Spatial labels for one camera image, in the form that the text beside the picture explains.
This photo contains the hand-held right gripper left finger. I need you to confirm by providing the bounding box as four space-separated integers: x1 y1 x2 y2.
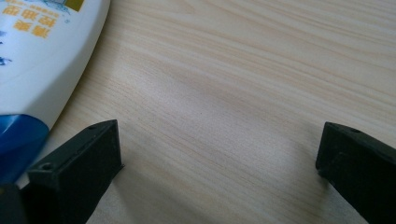
20 119 125 224

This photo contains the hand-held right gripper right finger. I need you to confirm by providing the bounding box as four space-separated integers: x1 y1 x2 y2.
315 121 396 224

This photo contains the white bottle with blue cap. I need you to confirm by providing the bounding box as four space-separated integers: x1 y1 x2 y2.
0 0 111 185

